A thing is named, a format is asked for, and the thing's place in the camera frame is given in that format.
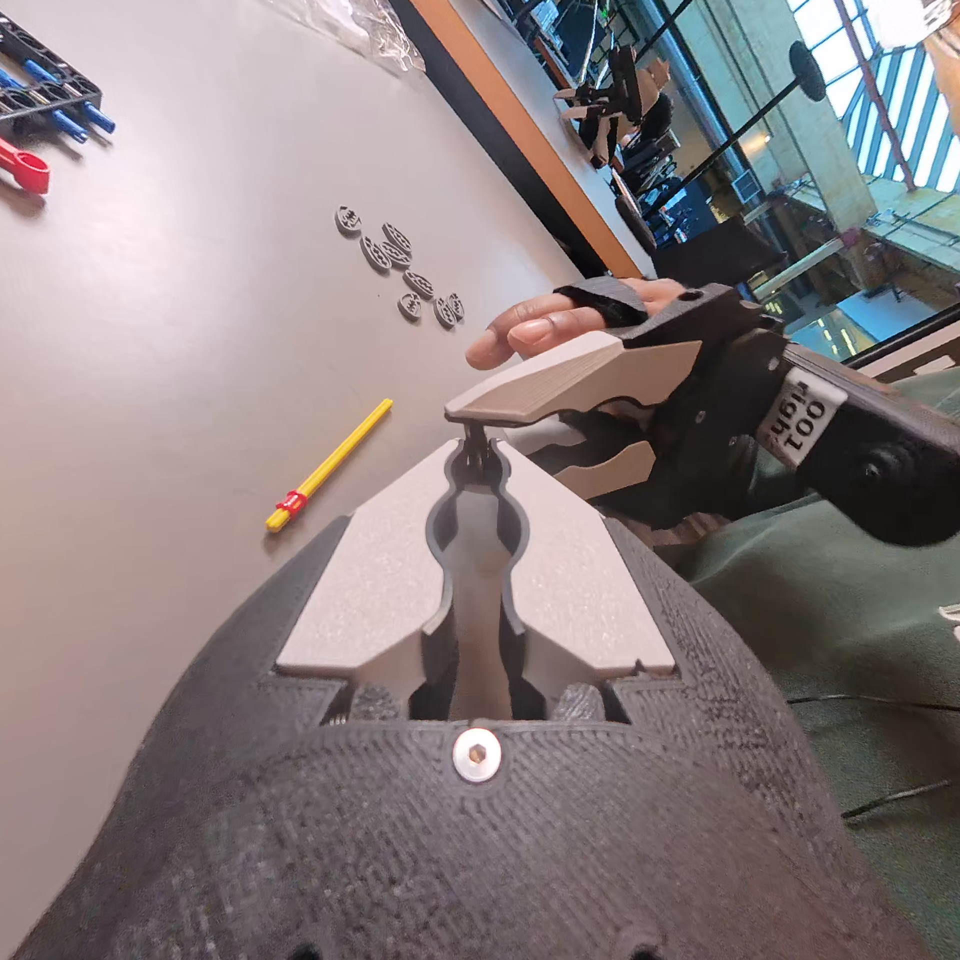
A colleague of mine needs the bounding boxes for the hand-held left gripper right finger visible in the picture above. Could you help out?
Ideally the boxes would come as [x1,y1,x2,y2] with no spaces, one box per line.
[486,439,678,720]

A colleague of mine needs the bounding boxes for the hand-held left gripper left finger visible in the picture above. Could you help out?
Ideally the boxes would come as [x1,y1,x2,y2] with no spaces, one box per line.
[274,438,474,717]

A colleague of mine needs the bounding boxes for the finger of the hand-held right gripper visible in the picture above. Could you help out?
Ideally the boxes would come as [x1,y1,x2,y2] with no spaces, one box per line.
[444,330,704,430]
[557,441,659,502]

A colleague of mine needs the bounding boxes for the brown lego connector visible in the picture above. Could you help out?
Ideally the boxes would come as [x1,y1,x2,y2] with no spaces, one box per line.
[461,423,496,489]

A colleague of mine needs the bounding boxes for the yellow lego axle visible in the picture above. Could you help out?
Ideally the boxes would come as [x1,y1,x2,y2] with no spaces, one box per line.
[264,397,395,534]

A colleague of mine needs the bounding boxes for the cluster of grey discs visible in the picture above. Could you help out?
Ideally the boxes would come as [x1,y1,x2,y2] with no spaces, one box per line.
[333,202,466,331]

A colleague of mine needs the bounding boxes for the person's right hand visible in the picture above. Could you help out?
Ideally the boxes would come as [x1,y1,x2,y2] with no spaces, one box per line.
[465,277,688,371]

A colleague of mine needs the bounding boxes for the person's green sweatshirt torso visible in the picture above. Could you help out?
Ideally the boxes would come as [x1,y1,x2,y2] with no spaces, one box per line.
[660,367,960,960]

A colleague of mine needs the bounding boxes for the black and tan device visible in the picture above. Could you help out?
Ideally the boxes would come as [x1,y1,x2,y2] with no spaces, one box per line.
[555,45,676,170]

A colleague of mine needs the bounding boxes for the grey table with orange edge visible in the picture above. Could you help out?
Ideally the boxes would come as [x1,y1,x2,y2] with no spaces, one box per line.
[390,0,654,279]

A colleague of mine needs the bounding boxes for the clear plastic bag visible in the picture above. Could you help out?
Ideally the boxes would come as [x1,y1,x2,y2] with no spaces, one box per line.
[262,0,429,76]

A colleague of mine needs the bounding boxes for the black stanchion post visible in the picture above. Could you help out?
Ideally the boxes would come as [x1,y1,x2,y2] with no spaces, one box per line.
[660,41,828,204]

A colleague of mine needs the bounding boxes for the black earphones with cable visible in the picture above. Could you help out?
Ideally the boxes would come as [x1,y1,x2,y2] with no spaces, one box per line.
[787,693,960,822]

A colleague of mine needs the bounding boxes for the black lego frame assembly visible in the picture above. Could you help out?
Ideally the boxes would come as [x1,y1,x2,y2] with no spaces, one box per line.
[0,15,117,198]

